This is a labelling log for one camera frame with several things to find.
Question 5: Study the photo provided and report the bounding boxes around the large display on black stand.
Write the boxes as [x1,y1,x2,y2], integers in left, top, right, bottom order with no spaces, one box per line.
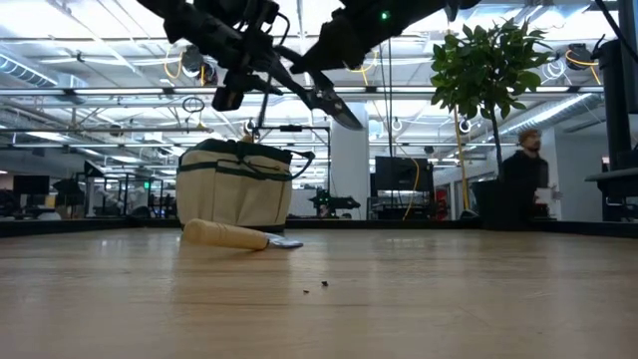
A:
[595,0,638,174]

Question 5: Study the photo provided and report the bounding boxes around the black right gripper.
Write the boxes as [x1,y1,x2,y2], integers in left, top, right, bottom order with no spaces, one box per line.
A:
[290,17,370,75]

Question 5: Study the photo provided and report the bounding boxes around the black ceiling cable reel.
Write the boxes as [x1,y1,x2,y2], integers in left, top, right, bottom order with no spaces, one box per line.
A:
[565,43,593,72]

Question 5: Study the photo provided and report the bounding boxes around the silver trowel wooden handle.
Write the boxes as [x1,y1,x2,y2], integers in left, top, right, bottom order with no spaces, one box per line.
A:
[182,217,304,251]

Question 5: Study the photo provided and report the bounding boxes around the black aluminium table frame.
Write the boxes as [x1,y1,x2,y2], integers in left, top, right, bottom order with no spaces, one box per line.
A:
[0,216,638,239]

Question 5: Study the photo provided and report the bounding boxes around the green pruning shears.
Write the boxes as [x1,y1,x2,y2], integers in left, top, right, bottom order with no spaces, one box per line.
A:
[272,44,365,132]

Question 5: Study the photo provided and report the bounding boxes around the beige gardening bag green trim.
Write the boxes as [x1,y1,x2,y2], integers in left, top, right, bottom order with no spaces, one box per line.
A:
[174,138,316,233]

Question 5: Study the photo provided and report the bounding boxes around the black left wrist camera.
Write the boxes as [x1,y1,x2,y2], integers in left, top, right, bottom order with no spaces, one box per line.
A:
[210,85,247,113]

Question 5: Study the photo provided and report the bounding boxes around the green leafy plant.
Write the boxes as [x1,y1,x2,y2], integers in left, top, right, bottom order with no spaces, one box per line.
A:
[429,18,553,220]

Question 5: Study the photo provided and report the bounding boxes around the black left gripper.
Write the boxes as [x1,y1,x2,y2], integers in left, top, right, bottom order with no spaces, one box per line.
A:
[221,27,284,96]

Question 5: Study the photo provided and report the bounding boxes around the background dark monitor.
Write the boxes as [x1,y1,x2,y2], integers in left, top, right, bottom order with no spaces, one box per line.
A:
[12,174,51,196]
[374,156,436,193]

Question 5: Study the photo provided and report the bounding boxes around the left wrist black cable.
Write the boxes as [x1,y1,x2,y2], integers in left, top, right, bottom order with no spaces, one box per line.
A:
[270,12,292,50]

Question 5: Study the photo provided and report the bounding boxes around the person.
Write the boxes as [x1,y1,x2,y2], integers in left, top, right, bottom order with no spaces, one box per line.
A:
[499,128,563,224]

